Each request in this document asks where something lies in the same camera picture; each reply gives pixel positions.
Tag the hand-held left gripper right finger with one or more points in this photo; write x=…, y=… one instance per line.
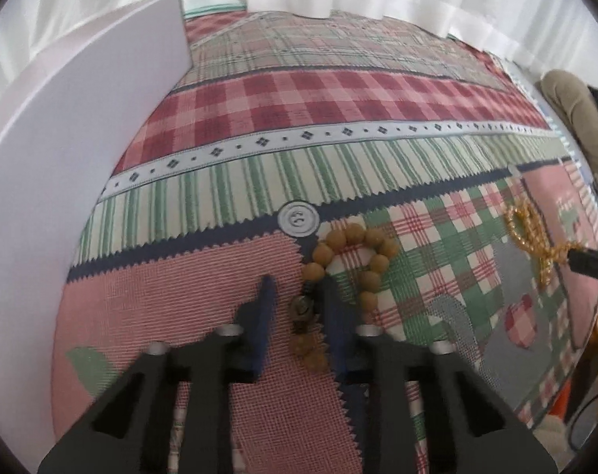
x=334, y=328

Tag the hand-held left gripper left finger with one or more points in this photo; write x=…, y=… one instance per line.
x=265, y=311

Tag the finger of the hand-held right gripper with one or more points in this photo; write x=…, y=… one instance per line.
x=592, y=261

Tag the white foam board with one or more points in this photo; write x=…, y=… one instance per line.
x=57, y=158

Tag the patchwork checked cloth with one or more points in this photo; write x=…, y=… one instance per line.
x=303, y=98

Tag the teal striped cloth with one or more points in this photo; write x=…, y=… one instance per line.
x=215, y=8

